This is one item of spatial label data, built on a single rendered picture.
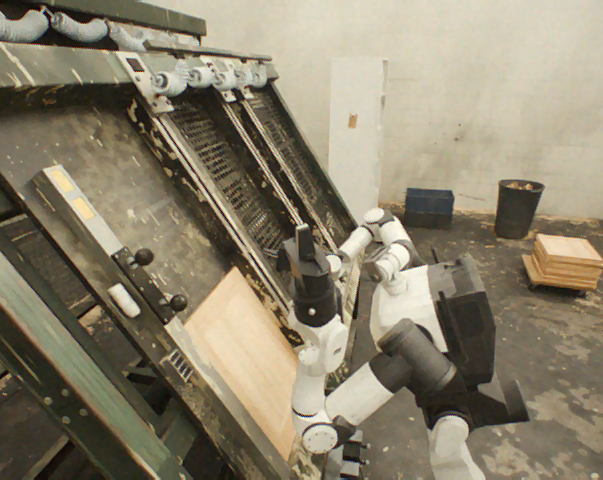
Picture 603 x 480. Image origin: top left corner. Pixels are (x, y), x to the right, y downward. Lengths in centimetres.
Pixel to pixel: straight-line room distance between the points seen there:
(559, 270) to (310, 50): 443
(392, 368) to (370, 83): 421
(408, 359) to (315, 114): 579
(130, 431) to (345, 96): 446
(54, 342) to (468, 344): 90
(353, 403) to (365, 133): 421
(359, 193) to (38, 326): 454
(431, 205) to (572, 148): 210
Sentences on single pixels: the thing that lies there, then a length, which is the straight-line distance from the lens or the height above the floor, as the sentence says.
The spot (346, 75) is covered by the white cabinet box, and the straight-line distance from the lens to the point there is 493.
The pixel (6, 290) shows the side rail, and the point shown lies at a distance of 82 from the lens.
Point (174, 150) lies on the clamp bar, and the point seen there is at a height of 167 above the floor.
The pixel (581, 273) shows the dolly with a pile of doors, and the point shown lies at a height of 26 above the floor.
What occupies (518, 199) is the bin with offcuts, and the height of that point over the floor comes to 51.
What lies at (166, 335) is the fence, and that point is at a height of 132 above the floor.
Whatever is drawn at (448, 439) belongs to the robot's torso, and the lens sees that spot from 132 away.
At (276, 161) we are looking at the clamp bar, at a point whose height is 149.
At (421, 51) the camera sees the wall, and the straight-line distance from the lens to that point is 624.
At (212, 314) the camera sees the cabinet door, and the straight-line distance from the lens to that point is 115.
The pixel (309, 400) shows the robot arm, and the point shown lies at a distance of 93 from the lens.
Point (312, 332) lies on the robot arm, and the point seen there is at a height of 141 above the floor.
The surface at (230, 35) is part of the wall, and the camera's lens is 701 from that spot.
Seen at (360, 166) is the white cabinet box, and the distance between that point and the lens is 500.
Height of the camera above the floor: 188
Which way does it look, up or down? 23 degrees down
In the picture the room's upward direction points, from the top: straight up
